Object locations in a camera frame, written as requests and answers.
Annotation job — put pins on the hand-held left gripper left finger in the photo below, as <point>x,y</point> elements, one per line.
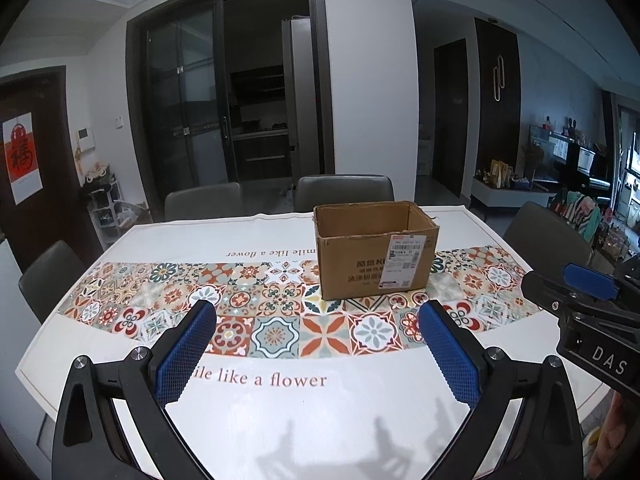
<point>187,355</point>

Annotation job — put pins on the gold wall ornament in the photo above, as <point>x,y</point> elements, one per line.
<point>498,79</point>

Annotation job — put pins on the black upright piano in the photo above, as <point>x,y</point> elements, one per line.
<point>587,170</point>

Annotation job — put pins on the wall intercom panel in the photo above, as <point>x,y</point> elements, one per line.
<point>85,139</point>

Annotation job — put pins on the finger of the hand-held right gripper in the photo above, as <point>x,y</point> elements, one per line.
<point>545,290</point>
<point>590,280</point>

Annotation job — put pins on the colourful hanging clothes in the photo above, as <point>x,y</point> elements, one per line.
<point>580,215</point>

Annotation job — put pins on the red wall calendar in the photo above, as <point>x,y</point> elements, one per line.
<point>22,160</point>

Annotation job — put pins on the brown cardboard box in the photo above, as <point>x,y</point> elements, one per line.
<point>350,270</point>

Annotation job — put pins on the person's right forearm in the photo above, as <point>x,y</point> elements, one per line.
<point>622,440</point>

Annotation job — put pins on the floral patterned tablecloth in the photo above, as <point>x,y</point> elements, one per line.
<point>300,410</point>

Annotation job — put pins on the sliding glass door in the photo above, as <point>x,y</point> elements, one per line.
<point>190,110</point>

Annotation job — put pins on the dark slatted wall panel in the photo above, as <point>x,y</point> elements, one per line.
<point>510,135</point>

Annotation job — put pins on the grey dining chair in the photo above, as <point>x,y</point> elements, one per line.
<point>345,191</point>
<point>50,275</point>
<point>205,200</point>
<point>545,235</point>

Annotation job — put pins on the dark wooden door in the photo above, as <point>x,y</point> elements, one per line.
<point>55,110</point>

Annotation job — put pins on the white low cabinet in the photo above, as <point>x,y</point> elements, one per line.
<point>500,192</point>

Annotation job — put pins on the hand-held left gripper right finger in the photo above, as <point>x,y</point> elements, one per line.
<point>450,355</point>

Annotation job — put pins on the white light switch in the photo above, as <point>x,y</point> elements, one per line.
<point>119,122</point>

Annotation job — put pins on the shoe rack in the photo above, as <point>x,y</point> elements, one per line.
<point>102,205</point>

